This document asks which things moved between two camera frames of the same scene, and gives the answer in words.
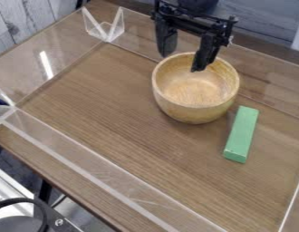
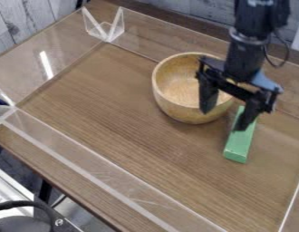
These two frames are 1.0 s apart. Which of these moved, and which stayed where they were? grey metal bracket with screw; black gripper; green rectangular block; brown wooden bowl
Moved: black gripper
Stayed: brown wooden bowl; green rectangular block; grey metal bracket with screw
